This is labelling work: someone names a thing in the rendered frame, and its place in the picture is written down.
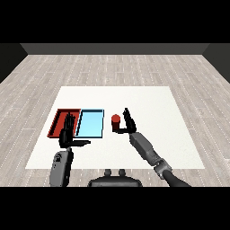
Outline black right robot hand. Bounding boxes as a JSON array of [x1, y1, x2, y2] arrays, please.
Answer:
[[114, 107, 137, 135]]

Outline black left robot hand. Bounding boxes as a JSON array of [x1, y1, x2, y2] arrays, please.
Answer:
[[58, 111, 92, 149]]

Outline small red can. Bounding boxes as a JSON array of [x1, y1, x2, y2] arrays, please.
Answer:
[[111, 113, 121, 132]]

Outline shallow red open box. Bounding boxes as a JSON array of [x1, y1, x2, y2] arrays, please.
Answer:
[[47, 108, 82, 139]]

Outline shallow light blue open box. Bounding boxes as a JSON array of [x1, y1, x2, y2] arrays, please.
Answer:
[[74, 108, 105, 139]]

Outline dark grey robot body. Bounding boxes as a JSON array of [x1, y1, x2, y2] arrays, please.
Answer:
[[86, 169, 144, 188]]

